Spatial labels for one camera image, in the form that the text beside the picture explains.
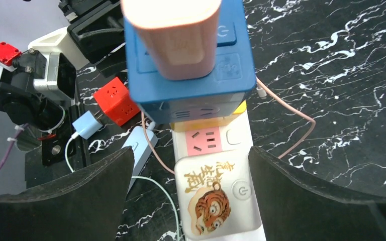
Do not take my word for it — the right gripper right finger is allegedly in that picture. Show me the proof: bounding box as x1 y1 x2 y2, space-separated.
248 146 386 240

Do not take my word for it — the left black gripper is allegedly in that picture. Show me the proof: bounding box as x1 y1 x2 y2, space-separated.
0 50 66 133

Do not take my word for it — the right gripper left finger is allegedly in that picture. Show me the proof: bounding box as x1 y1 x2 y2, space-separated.
0 148 134 240

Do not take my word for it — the white cube socket adapter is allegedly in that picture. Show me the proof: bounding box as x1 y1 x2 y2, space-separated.
174 150 262 240

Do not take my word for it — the light blue charger plug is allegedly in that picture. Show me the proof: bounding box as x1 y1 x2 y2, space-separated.
71 111 103 140

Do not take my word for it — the white power strip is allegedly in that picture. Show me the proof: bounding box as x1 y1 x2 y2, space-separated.
172 112 265 240

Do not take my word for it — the red cube socket adapter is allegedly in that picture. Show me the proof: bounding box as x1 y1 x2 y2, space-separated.
93 77 140 126

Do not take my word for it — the yellow cube socket adapter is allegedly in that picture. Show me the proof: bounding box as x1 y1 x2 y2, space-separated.
169 101 247 132

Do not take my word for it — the blue cube socket adapter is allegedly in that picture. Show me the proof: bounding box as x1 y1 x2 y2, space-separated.
124 1 256 124

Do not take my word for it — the small pink charger plug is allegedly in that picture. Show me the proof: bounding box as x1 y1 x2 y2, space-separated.
121 1 222 81

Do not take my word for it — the blue power strip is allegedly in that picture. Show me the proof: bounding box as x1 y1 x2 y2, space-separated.
122 122 158 192

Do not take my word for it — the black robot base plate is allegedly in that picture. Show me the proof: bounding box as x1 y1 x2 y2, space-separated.
25 103 91 188

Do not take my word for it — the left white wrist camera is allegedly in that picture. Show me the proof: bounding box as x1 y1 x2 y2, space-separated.
28 27 89 101

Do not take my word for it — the thin pink cable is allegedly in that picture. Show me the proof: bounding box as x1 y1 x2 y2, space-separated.
140 77 316 175

